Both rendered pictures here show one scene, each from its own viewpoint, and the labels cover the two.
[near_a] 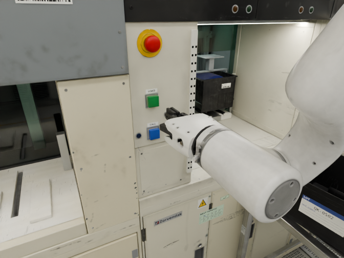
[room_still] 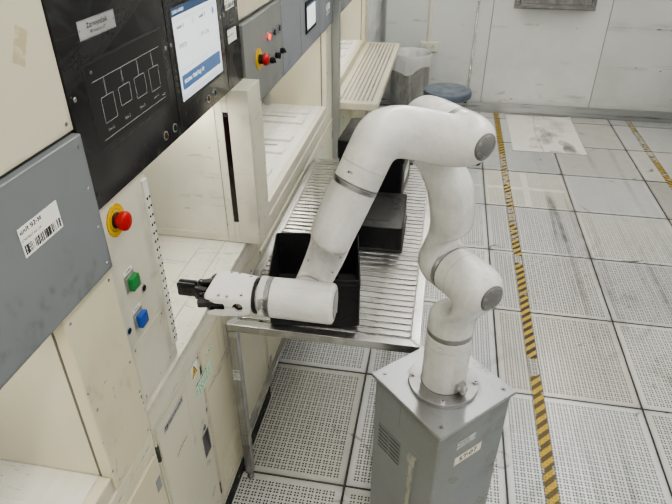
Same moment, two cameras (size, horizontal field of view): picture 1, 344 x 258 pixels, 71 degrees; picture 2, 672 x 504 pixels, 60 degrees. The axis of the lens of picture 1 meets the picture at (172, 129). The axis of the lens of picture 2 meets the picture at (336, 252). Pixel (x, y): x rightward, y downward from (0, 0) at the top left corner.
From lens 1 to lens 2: 85 cm
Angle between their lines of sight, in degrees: 47
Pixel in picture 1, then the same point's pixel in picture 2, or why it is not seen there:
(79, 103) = (81, 330)
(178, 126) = (226, 295)
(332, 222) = not seen: hidden behind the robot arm
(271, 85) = (177, 174)
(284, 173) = (333, 289)
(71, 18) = (64, 241)
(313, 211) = not seen: hidden behind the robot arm
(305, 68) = (326, 232)
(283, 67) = (187, 149)
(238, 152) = (298, 290)
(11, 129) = not seen: outside the picture
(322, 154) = (335, 265)
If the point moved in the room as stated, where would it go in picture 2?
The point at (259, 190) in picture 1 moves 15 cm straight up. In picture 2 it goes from (327, 306) to (326, 240)
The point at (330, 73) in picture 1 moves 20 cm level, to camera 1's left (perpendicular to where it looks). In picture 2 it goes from (340, 232) to (268, 282)
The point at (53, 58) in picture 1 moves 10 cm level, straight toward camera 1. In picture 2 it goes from (59, 295) to (114, 302)
